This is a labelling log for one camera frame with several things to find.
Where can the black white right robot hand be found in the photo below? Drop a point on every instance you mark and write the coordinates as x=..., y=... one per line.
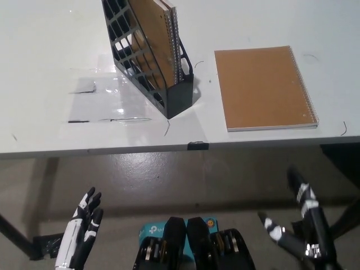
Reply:
x=317, y=230

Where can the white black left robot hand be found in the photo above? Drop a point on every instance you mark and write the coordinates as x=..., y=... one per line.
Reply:
x=70, y=239

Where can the brown spiral notebook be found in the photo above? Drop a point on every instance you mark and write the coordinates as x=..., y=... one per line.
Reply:
x=176, y=42
x=156, y=42
x=258, y=87

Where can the black lattice book holder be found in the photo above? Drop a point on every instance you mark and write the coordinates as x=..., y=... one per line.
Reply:
x=180, y=98

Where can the black floor foot plate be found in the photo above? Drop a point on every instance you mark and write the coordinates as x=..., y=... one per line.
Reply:
x=45, y=244

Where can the black diagonal table leg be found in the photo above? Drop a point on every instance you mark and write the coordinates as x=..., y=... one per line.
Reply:
x=14, y=233
x=348, y=216

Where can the teal tp-link box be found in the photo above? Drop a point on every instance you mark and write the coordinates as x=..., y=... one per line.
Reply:
x=152, y=230

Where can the robot left black body block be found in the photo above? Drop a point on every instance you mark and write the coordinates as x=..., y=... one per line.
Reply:
x=168, y=244

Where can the transparent plastic sheet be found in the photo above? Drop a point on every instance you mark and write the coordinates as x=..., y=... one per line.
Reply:
x=92, y=104

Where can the small black edge clip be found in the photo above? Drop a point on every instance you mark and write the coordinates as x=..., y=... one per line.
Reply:
x=198, y=145

